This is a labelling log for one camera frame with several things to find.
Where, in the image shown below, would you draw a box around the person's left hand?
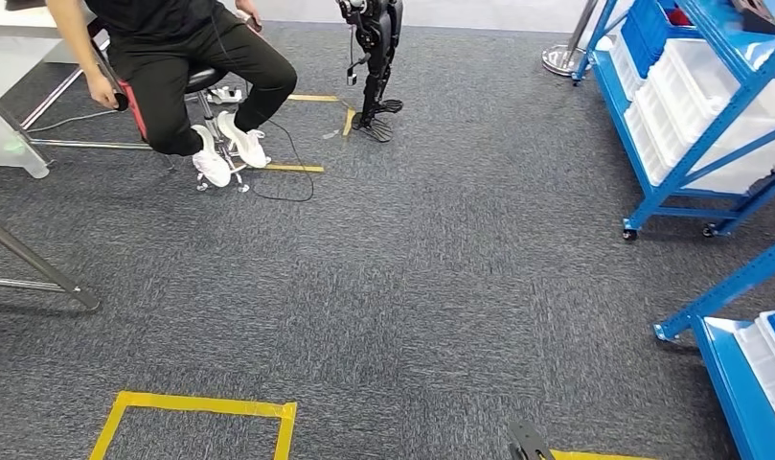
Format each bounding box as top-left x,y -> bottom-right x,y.
234,0 -> 264,33

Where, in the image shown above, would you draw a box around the person's right hand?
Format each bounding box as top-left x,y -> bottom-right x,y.
85,71 -> 121,110

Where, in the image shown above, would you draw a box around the blue metal shelf rack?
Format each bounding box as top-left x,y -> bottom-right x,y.
653,235 -> 775,460
569,0 -> 775,242

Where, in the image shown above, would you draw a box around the dark moulded part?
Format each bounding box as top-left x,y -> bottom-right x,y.
731,0 -> 775,36

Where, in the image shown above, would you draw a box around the person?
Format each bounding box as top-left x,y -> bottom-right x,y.
44,0 -> 300,189

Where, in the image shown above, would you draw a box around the office chair with casters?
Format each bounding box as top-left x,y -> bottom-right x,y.
88,18 -> 252,194

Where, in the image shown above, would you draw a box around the white power strip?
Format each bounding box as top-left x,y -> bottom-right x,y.
206,85 -> 245,106

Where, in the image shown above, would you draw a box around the white partition panel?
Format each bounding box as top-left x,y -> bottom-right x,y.
0,34 -> 93,180

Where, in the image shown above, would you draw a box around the black humanoid robot legs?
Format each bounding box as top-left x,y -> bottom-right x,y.
334,0 -> 405,144

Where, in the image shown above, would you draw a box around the yellow floor tape marking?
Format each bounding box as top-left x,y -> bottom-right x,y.
88,391 -> 298,460
260,93 -> 357,173

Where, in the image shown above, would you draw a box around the translucent white plastic bin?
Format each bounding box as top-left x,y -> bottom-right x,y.
647,37 -> 775,163
608,34 -> 648,101
732,310 -> 775,441
623,82 -> 775,195

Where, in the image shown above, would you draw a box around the grey floor cable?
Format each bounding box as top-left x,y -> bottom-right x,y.
28,108 -> 119,134

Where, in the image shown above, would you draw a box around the black floor cable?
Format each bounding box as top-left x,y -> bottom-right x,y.
253,119 -> 316,203

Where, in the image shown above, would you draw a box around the chrome barrier post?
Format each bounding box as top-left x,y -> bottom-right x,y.
540,0 -> 601,79

